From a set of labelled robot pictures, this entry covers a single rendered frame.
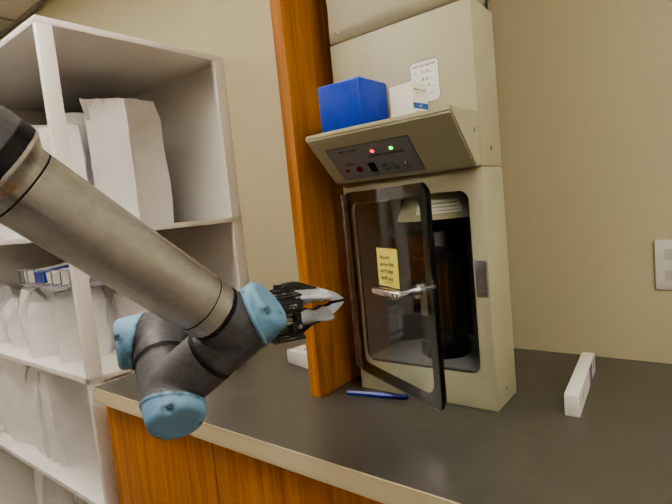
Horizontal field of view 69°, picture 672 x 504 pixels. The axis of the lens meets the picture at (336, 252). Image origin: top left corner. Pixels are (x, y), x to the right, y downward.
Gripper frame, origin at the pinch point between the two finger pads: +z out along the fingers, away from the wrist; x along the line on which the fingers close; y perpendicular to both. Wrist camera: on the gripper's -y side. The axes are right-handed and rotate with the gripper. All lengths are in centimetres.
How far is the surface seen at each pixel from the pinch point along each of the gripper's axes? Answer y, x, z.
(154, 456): -51, -42, -31
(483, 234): 6.5, 8.4, 28.7
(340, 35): -19, 52, 16
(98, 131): -108, 49, -32
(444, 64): 1.8, 40.6, 26.4
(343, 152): -11.3, 26.8, 10.2
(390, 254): -2.4, 6.2, 13.6
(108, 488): -86, -64, -44
